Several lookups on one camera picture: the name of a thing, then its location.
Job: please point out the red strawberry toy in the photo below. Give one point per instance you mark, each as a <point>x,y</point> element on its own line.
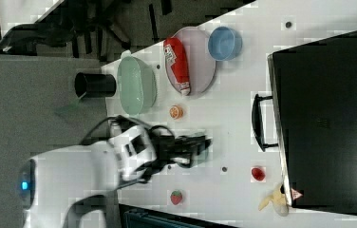
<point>176,197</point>

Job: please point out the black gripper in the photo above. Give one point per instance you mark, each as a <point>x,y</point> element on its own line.
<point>170,150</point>

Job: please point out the green spatula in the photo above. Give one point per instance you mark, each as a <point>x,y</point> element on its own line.
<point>69,107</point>

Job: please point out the small red toy fruit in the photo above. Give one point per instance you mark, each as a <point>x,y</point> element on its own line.
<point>258,174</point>

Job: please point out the black cylinder container far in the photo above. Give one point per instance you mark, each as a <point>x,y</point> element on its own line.
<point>94,85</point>

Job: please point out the green mug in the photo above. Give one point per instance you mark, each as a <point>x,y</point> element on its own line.
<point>202,157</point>

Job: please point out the orange slice toy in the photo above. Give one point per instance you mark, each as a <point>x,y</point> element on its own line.
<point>176,112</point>

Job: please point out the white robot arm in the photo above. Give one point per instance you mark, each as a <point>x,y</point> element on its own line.
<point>70,187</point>

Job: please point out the yellow peeled banana toy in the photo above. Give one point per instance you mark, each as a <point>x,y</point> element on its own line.
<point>278,201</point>

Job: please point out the black office chair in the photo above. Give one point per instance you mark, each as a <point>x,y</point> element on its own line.
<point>71,19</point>

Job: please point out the blue cup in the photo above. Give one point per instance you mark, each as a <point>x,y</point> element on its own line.
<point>224,44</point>

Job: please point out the blue table frame rail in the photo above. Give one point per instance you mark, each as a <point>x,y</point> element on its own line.
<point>136,217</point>

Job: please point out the grey oval plate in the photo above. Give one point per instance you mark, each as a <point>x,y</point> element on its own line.
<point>201,64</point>

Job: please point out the green perforated colander basket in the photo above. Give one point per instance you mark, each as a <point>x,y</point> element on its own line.
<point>136,84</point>

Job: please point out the red ketchup bottle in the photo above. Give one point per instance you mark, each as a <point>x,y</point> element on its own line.
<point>176,58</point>

